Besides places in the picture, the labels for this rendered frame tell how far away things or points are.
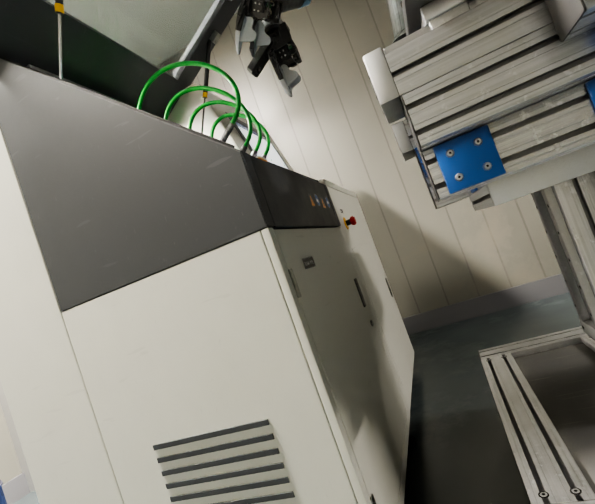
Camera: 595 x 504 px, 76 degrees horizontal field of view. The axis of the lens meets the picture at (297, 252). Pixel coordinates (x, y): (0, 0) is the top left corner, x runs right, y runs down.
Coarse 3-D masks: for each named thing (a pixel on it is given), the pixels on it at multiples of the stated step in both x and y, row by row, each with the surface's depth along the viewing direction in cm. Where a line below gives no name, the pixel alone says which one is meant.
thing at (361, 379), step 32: (288, 256) 79; (320, 256) 101; (320, 288) 91; (352, 288) 122; (320, 320) 83; (352, 320) 108; (320, 352) 77; (352, 352) 97; (384, 352) 133; (352, 384) 88; (384, 384) 117; (352, 416) 81; (384, 416) 104; (352, 448) 75; (384, 448) 94; (384, 480) 86
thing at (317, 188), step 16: (256, 160) 81; (272, 176) 87; (288, 176) 99; (272, 192) 84; (288, 192) 95; (304, 192) 109; (320, 192) 128; (272, 208) 80; (288, 208) 90; (304, 208) 103; (320, 208) 120; (288, 224) 86; (304, 224) 98; (320, 224) 113; (336, 224) 134
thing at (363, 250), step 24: (192, 96) 156; (216, 96) 171; (240, 144) 158; (336, 192) 155; (360, 216) 194; (360, 240) 168; (360, 264) 148; (384, 288) 183; (384, 312) 160; (384, 336) 143; (408, 336) 203; (408, 360) 175; (408, 384) 154; (408, 408) 138
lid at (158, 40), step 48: (0, 0) 91; (48, 0) 100; (96, 0) 109; (144, 0) 120; (192, 0) 133; (240, 0) 148; (0, 48) 97; (48, 48) 106; (96, 48) 117; (144, 48) 132; (192, 48) 148
